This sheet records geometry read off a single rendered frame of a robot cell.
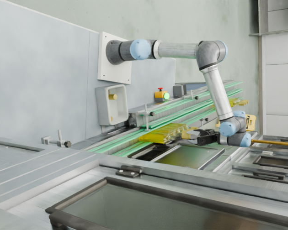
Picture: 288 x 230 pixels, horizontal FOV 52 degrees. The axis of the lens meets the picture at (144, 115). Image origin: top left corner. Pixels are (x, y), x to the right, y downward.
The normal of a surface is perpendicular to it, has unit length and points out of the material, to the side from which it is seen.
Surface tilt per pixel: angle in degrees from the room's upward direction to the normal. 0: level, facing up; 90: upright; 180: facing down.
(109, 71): 0
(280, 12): 90
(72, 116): 0
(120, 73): 0
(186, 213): 90
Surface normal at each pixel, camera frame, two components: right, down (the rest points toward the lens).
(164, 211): -0.09, -0.98
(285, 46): -0.59, 0.21
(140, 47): 0.72, 0.07
